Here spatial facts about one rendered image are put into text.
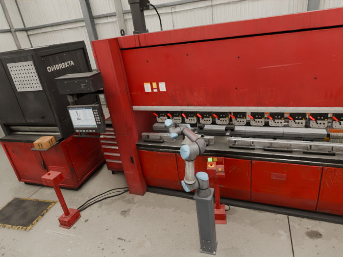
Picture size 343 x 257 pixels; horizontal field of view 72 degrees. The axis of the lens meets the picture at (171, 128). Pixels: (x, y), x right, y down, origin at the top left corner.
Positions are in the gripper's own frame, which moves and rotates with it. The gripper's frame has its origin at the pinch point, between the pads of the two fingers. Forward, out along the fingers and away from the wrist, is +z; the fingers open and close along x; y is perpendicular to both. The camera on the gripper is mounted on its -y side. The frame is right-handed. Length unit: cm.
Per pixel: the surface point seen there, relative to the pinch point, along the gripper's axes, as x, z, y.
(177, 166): -42, 68, -4
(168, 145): -17, 50, -18
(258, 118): 32, 22, 87
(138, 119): 12, 54, -73
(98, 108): 5, -17, -92
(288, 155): -2, 33, 124
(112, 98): 26, 7, -94
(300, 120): 36, 17, 128
